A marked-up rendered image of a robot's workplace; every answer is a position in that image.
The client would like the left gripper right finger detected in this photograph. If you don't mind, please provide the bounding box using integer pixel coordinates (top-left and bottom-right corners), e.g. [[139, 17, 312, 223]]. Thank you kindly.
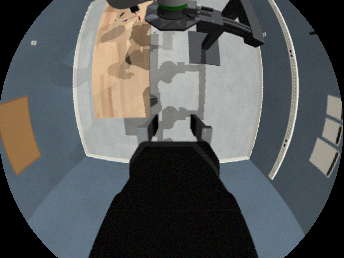
[[191, 114, 213, 145]]

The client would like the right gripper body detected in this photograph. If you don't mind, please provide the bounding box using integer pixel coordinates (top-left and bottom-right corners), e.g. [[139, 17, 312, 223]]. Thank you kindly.
[[129, 5, 140, 13]]

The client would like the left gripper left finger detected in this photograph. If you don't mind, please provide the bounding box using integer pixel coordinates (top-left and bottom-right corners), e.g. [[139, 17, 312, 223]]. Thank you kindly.
[[136, 114, 159, 145]]

